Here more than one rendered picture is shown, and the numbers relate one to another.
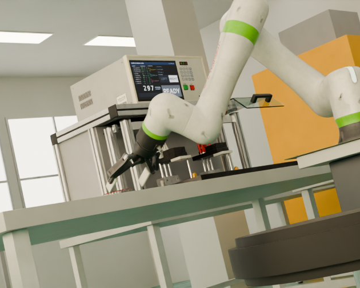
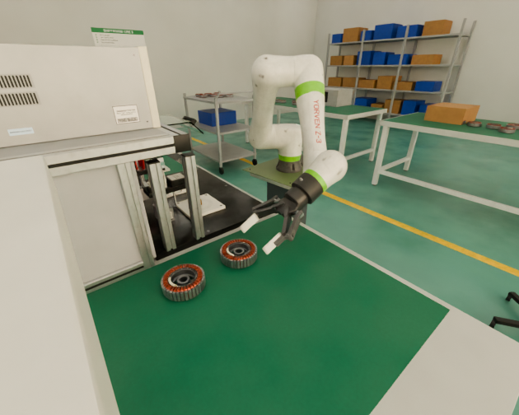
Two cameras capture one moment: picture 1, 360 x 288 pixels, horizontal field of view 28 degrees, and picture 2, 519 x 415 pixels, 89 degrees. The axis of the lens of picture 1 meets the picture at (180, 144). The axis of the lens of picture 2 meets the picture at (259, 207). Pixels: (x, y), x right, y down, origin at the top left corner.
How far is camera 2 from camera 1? 2.58 m
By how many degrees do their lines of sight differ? 87
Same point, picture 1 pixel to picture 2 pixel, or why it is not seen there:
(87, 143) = (105, 184)
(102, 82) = (75, 71)
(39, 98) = not seen: outside the picture
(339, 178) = not seen: hidden behind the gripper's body
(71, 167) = not seen: hidden behind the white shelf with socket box
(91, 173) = (111, 228)
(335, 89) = (298, 139)
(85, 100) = (8, 90)
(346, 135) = (296, 167)
